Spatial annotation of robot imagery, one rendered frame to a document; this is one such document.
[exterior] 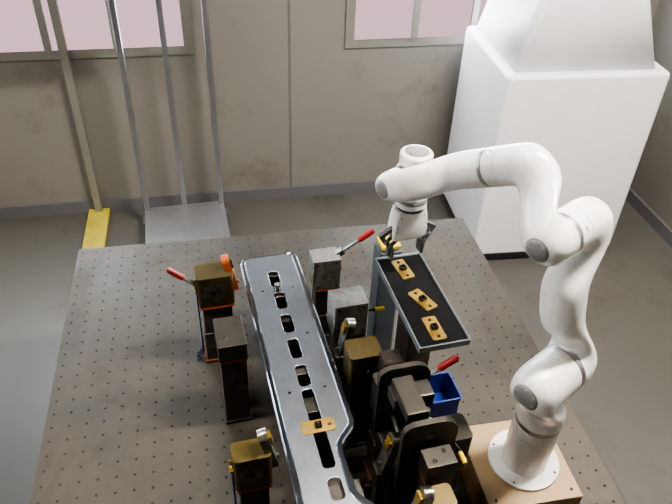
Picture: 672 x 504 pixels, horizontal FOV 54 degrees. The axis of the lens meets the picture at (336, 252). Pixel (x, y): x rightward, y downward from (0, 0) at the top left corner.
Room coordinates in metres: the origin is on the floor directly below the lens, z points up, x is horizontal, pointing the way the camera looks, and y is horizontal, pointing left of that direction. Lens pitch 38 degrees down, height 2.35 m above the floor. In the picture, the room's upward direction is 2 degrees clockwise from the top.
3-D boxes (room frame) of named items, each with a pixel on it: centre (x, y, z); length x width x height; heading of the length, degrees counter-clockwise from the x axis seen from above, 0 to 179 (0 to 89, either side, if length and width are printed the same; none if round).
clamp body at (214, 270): (1.54, 0.38, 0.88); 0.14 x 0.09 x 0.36; 106
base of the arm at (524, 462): (1.09, -0.53, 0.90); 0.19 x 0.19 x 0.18
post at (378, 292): (1.59, -0.16, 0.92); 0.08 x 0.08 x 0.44; 16
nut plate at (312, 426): (1.03, 0.03, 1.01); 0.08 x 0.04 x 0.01; 106
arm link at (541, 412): (1.06, -0.51, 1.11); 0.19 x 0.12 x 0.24; 132
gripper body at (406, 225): (1.46, -0.19, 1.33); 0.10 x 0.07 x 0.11; 113
